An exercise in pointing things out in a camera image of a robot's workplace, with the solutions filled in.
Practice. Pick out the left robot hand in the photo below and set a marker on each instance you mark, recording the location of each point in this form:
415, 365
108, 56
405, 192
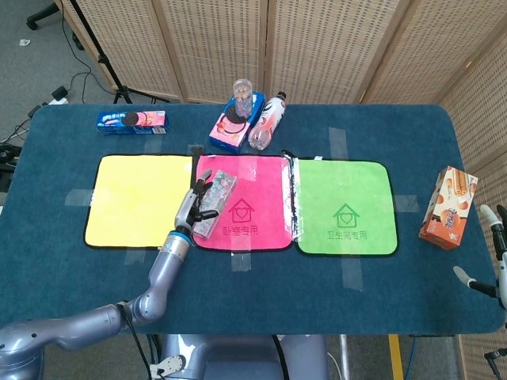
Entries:
188, 210

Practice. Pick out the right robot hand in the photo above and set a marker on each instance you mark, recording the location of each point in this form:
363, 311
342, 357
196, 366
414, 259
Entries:
502, 269

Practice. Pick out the floral patterned rectangular box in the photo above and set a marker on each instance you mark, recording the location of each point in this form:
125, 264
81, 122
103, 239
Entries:
222, 186

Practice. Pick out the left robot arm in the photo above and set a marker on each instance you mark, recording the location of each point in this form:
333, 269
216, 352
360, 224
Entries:
166, 269

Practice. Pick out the orange wafer snack box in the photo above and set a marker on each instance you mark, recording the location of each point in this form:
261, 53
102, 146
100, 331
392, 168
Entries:
447, 210

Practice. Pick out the short blue pink Oreo box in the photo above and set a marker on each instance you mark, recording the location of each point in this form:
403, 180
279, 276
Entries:
227, 136

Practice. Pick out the blue Oreo cookie pack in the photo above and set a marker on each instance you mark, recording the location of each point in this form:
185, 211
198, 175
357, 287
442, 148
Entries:
119, 123

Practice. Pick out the yellow microfiber cloth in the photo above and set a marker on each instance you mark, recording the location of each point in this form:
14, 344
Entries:
130, 198

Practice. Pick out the pink microfiber cloth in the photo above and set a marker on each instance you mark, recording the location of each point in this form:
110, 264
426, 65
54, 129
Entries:
261, 190

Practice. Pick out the crinkled clear tape strip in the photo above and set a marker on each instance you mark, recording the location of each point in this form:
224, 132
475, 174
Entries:
292, 198

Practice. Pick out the blue felt table cover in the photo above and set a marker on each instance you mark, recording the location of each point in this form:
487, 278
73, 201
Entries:
253, 301

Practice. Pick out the clear plastic drink bottle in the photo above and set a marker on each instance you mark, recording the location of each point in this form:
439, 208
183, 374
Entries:
267, 122

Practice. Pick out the clear plastic jar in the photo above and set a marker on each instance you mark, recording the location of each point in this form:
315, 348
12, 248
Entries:
242, 99

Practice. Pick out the grey robot torso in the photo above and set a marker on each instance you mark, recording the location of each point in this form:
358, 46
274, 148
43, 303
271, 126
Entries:
237, 356

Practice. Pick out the green microfiber cloth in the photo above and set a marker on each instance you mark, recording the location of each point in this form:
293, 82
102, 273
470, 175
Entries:
344, 186

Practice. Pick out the black power adapter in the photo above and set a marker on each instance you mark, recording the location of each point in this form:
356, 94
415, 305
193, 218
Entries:
59, 93

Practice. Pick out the black tripod stand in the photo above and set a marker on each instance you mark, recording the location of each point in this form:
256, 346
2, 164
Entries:
101, 55

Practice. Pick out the metal table leg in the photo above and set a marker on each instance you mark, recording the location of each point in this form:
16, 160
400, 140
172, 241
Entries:
345, 356

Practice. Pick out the black floor equipment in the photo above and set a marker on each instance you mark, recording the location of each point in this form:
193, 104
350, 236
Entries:
8, 158

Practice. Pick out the woven wooden folding screen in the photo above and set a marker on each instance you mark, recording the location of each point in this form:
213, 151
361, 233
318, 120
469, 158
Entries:
317, 39

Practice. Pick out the black chair base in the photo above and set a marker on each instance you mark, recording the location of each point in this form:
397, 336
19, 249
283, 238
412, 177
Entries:
39, 16

